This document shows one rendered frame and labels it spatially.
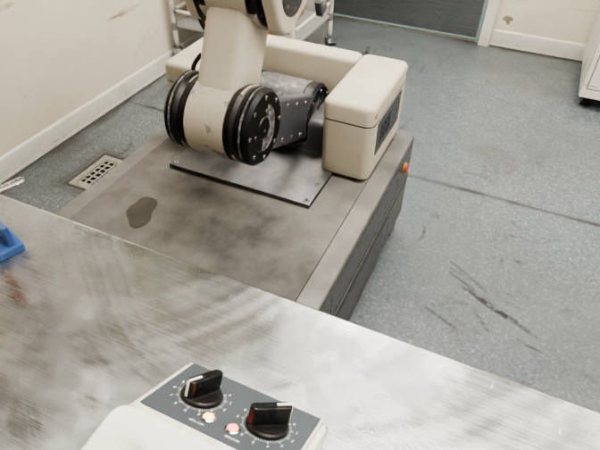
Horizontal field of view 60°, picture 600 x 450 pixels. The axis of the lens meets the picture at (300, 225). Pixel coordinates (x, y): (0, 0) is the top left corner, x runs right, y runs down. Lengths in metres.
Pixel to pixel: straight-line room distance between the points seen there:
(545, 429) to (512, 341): 1.05
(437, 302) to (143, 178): 0.89
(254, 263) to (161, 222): 0.26
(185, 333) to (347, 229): 0.74
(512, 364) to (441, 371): 1.00
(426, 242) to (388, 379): 1.28
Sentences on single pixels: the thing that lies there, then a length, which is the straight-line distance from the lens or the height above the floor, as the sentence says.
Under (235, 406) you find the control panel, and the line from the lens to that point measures 0.42.
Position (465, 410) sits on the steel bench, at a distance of 0.49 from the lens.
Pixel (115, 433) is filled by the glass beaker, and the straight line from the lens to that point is 0.30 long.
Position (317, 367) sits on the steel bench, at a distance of 0.49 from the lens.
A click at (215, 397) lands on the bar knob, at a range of 0.42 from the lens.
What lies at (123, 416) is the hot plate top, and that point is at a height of 0.84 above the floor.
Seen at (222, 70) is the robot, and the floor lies 0.69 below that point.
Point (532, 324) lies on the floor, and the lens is 1.61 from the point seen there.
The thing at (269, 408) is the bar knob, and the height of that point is 0.82.
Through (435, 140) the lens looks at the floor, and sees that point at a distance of 2.26.
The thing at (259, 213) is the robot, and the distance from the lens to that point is 1.23.
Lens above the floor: 1.16
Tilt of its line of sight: 41 degrees down
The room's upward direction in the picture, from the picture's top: 1 degrees clockwise
